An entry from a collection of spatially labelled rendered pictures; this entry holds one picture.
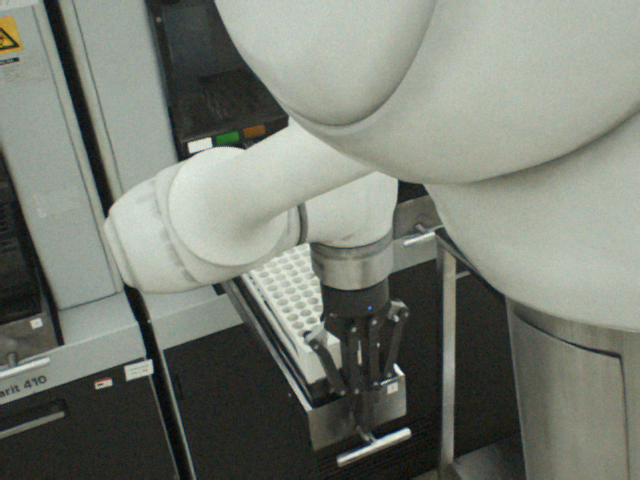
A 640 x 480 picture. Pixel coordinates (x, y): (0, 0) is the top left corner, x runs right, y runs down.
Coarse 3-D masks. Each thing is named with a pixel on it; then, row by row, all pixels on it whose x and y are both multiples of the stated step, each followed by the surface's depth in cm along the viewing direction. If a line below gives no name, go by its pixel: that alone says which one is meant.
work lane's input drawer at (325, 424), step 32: (224, 288) 122; (256, 320) 108; (288, 384) 97; (320, 384) 94; (384, 384) 95; (320, 416) 93; (352, 416) 95; (384, 416) 98; (320, 448) 95; (384, 448) 94
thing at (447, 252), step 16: (448, 240) 118; (448, 256) 122; (464, 256) 114; (448, 272) 123; (448, 288) 125; (448, 304) 127; (448, 320) 129; (448, 336) 131; (448, 352) 133; (448, 368) 135; (448, 384) 137; (448, 400) 139; (448, 416) 142; (448, 432) 144; (448, 448) 147; (496, 448) 151; (512, 448) 151; (448, 464) 149; (464, 464) 148; (480, 464) 148; (496, 464) 148; (512, 464) 148
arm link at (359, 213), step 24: (288, 120) 72; (336, 192) 69; (360, 192) 70; (384, 192) 72; (312, 216) 69; (336, 216) 70; (360, 216) 72; (384, 216) 74; (312, 240) 72; (336, 240) 74; (360, 240) 74
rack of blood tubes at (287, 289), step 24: (288, 264) 108; (264, 288) 104; (288, 288) 103; (312, 288) 103; (264, 312) 107; (288, 312) 101; (312, 312) 98; (288, 336) 104; (312, 360) 93; (336, 360) 94; (360, 360) 96
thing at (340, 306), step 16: (320, 288) 82; (336, 288) 80; (368, 288) 79; (384, 288) 81; (336, 304) 80; (352, 304) 79; (368, 304) 80; (384, 304) 82; (320, 320) 84; (336, 320) 83; (352, 320) 84; (336, 336) 84
